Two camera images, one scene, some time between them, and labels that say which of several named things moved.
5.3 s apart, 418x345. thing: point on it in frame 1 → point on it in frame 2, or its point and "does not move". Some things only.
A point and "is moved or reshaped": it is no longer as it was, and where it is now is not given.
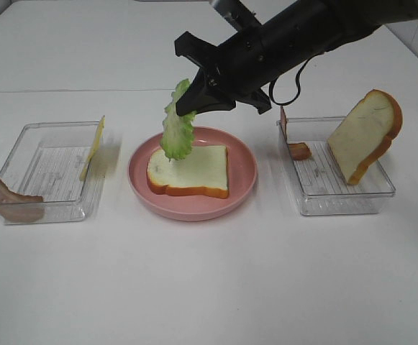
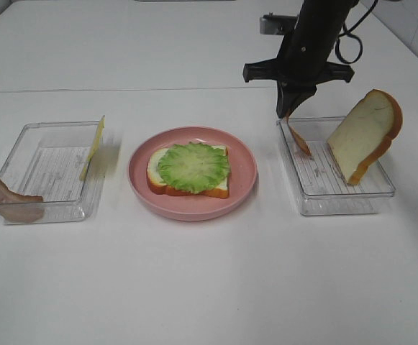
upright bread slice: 366,130 does not move
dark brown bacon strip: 299,151 is moved or reshaped
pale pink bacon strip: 10,205 does not move
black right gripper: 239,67 → 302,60
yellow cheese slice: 97,139 does not move
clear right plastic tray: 319,187 does not move
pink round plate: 242,171 does not move
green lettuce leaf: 178,133 → 194,167
